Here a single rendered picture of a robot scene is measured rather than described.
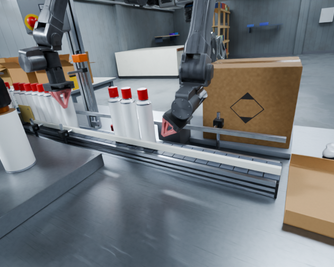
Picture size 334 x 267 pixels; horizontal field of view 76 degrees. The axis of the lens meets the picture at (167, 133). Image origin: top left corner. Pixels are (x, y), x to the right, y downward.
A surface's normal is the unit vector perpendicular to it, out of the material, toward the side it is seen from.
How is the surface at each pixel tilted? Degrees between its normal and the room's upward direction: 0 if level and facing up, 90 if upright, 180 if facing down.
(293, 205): 0
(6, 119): 90
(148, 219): 0
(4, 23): 90
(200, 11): 70
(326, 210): 0
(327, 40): 90
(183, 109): 93
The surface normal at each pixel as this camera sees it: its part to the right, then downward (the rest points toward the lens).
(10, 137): 0.66, 0.26
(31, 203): 0.87, 0.14
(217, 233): -0.08, -0.91
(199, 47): -0.41, 0.07
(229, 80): -0.44, 0.41
